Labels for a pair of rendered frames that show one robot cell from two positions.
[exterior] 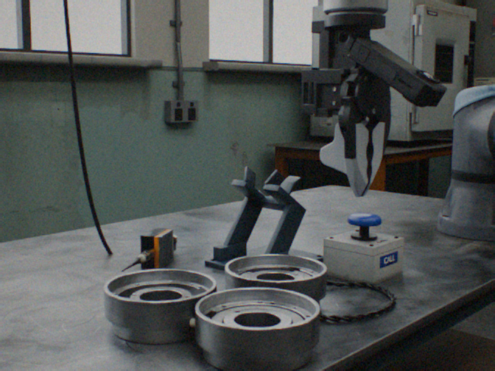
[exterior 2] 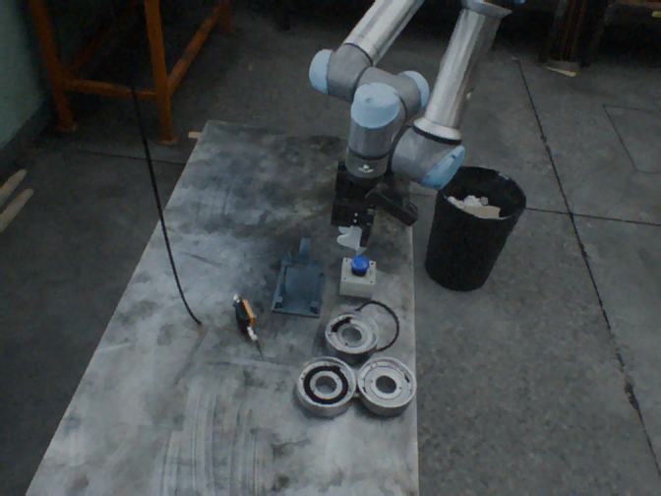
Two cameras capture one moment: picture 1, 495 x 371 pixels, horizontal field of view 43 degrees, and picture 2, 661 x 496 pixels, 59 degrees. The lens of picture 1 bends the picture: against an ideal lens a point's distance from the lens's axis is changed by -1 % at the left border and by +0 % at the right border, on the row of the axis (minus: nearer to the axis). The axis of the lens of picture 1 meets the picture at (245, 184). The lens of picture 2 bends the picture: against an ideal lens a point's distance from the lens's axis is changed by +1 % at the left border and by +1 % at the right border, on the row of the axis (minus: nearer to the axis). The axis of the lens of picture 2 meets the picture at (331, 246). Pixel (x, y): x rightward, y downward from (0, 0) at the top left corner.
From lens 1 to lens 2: 0.87 m
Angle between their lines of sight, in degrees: 51
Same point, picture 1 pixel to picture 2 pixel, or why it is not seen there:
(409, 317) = (410, 327)
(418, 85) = (411, 218)
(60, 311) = (263, 407)
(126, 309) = (331, 409)
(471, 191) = not seen: hidden behind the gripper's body
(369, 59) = (381, 202)
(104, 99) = not seen: outside the picture
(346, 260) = (356, 289)
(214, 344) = (386, 411)
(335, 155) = (349, 241)
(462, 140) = not seen: hidden behind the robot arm
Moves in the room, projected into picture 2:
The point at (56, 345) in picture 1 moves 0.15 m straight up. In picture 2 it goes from (302, 439) to (308, 390)
